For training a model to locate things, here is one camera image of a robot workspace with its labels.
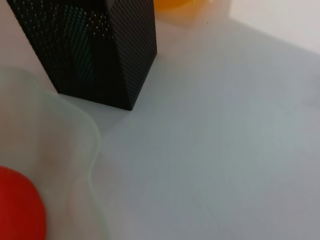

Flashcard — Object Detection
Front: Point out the red-orange fruit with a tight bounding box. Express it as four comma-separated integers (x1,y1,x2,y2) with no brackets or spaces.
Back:
0,165,48,240

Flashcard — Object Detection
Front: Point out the black mesh pen holder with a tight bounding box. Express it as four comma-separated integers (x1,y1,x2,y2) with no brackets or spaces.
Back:
6,0,158,112

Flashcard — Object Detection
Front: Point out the green glass fruit plate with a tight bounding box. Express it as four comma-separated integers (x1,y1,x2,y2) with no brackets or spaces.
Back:
0,67,111,240

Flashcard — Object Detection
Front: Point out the yellow plastic bin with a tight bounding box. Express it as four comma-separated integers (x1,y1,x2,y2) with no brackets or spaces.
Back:
153,0,216,26

